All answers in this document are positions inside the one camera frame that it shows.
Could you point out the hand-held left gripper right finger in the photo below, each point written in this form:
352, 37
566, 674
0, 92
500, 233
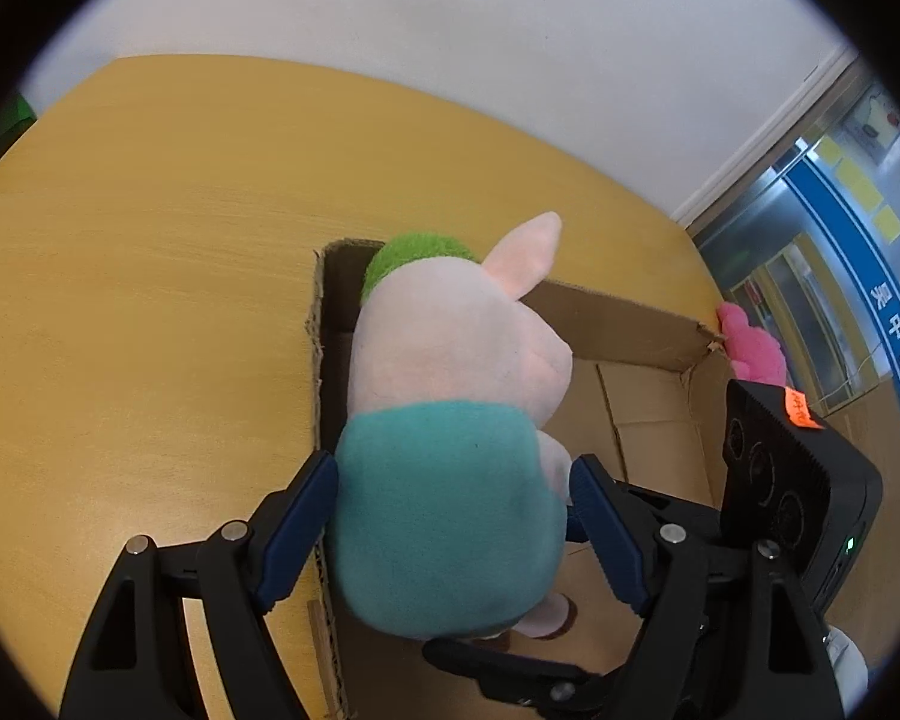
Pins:
607, 532

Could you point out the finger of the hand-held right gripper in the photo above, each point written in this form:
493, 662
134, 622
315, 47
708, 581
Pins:
682, 514
495, 664

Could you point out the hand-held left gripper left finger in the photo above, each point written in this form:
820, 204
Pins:
300, 517

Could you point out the brown cardboard box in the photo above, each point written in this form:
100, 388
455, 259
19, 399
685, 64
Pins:
645, 420

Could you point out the pig plush toy teal outfit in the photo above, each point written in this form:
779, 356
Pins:
435, 480

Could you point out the person's right forearm white sleeve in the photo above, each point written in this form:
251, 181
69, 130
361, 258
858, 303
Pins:
846, 671

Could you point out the wooden desktop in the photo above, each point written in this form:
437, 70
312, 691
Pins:
157, 315

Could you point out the pink plush toy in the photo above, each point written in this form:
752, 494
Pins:
757, 349

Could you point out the green object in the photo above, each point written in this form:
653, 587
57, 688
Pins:
21, 111

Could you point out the white door frame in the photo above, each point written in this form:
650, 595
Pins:
765, 127

